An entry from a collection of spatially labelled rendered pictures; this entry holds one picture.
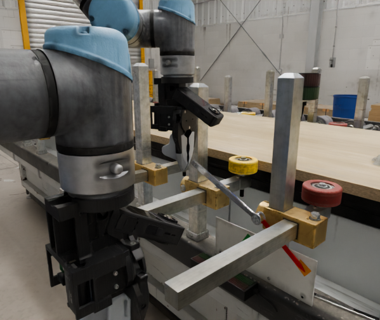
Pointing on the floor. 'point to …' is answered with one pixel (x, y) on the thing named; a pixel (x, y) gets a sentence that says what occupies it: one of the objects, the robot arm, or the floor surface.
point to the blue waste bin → (344, 106)
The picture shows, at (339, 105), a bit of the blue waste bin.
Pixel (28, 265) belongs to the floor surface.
